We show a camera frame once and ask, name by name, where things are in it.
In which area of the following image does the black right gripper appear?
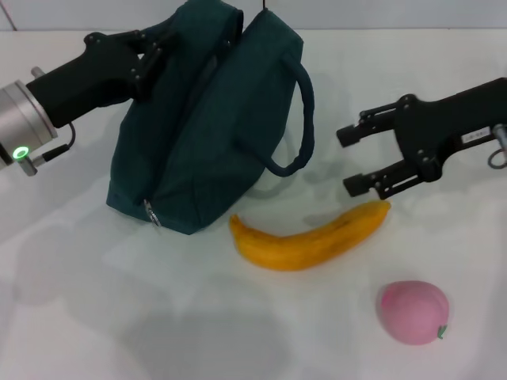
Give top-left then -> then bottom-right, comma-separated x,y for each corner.
335,77 -> 507,200

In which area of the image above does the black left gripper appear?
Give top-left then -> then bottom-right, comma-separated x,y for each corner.
25,29 -> 175,130

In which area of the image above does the dark teal insulated lunch bag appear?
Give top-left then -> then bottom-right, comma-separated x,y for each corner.
105,0 -> 316,237

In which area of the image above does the yellow banana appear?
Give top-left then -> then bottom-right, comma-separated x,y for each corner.
229,199 -> 392,272

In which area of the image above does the pink toy peach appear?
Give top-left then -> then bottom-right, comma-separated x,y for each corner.
375,279 -> 451,346

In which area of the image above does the right gripper cable with plug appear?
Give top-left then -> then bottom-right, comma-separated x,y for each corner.
487,123 -> 507,169

